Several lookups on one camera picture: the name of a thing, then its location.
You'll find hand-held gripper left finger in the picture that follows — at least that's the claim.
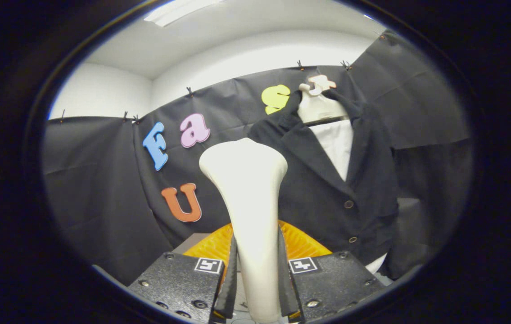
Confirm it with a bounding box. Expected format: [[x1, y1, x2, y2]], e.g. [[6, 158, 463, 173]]
[[127, 224, 238, 324]]

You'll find grey cabinet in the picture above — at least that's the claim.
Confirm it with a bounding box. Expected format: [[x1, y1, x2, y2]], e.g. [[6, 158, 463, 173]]
[[172, 233, 212, 255]]

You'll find white garment steamer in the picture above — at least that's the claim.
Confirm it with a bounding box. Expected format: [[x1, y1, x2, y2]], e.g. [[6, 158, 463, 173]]
[[199, 138, 288, 324]]

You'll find long ceiling light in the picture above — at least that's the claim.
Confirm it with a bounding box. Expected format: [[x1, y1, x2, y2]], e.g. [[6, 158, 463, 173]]
[[144, 0, 226, 27]]

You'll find white mannequin torso on stand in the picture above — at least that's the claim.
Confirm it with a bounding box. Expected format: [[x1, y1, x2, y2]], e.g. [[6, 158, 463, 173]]
[[297, 83, 389, 275]]

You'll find black backdrop cloth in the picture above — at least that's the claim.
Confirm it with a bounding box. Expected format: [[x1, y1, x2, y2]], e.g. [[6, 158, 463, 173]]
[[41, 29, 474, 286]]

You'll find black button jacket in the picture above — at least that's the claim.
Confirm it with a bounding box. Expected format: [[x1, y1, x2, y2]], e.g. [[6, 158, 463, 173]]
[[247, 88, 400, 266]]

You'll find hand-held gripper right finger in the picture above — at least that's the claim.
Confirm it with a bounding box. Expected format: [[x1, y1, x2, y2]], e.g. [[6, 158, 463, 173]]
[[277, 220, 386, 323]]

